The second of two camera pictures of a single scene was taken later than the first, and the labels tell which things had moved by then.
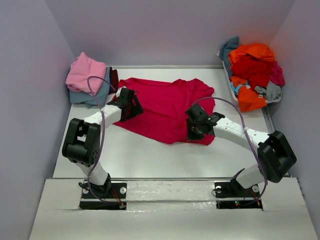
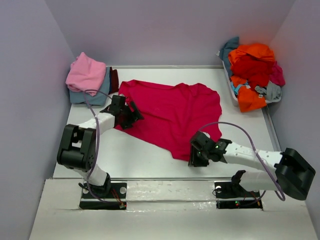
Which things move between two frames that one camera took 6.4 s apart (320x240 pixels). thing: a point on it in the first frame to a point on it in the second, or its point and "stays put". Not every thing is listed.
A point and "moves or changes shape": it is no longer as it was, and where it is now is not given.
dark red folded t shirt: (114, 81) stays put
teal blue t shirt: (224, 52) stays put
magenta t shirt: (164, 104) moves or changes shape
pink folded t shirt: (79, 70) stays put
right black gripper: (190, 136) to (194, 160)
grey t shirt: (272, 92) stays put
